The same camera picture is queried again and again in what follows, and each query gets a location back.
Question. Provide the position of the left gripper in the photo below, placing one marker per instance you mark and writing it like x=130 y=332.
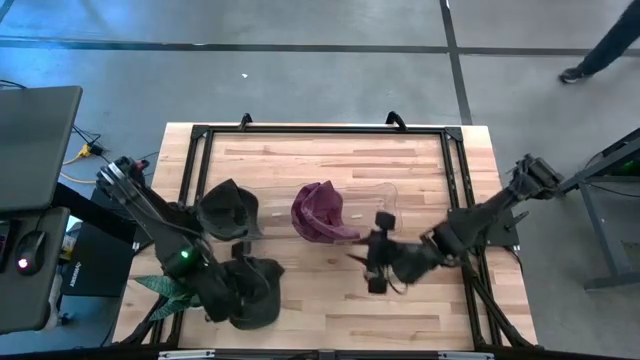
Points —
x=217 y=292

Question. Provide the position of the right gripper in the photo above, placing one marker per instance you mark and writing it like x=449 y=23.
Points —
x=405 y=262

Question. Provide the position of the dark green baseball cap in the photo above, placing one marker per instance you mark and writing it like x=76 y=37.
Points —
x=265 y=315
x=227 y=210

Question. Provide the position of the maroon baseball cap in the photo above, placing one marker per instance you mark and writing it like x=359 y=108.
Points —
x=332 y=205
x=302 y=215

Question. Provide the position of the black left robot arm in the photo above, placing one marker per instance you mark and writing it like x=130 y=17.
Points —
x=150 y=215

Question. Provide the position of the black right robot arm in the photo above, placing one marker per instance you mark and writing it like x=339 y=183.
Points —
x=480 y=215

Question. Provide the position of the black computer box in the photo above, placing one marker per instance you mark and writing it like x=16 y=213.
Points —
x=95 y=260

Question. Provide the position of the black desk support beam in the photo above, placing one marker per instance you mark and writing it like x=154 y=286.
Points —
x=90 y=210

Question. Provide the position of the grey desk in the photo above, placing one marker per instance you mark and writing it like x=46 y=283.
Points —
x=30 y=300

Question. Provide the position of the black computer mouse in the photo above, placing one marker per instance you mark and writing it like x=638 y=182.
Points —
x=30 y=250

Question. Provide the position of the grey metal table stand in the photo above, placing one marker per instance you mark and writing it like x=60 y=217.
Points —
x=600 y=235

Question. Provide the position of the person's leg and shoe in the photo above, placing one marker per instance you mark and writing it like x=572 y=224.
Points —
x=610 y=40

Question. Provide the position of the black aluminium table frame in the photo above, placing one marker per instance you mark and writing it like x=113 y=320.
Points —
x=325 y=130

